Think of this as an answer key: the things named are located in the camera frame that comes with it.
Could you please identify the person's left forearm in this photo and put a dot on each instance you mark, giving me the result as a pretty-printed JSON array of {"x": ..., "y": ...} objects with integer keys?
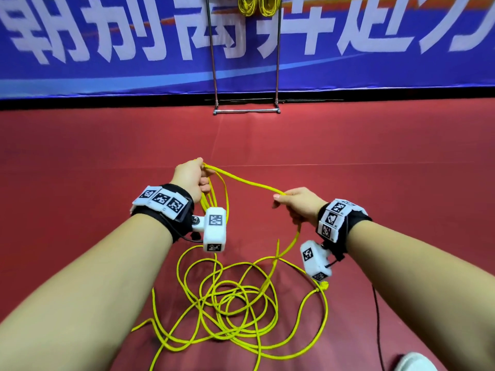
[{"x": 77, "y": 297}]

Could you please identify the person's left hand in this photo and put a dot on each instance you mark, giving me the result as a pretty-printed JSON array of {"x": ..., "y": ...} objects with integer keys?
[{"x": 192, "y": 177}]

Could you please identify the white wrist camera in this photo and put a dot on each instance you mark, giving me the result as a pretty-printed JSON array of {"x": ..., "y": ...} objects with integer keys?
[
  {"x": 212, "y": 228},
  {"x": 315, "y": 261}
]

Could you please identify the blue banner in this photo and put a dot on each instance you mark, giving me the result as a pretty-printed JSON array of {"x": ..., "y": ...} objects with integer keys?
[{"x": 116, "y": 50}]

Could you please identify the black marker wristband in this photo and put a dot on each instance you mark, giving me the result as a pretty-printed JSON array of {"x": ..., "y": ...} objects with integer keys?
[
  {"x": 164, "y": 208},
  {"x": 340, "y": 224}
]

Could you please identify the person's right forearm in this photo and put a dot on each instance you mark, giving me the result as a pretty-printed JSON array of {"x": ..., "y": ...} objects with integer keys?
[{"x": 425, "y": 289}]

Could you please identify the person's right hand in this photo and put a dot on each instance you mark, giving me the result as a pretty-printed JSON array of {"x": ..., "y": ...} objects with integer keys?
[{"x": 302, "y": 204}]

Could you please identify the metal rack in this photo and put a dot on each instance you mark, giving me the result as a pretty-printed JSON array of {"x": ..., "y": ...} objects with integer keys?
[{"x": 246, "y": 110}]

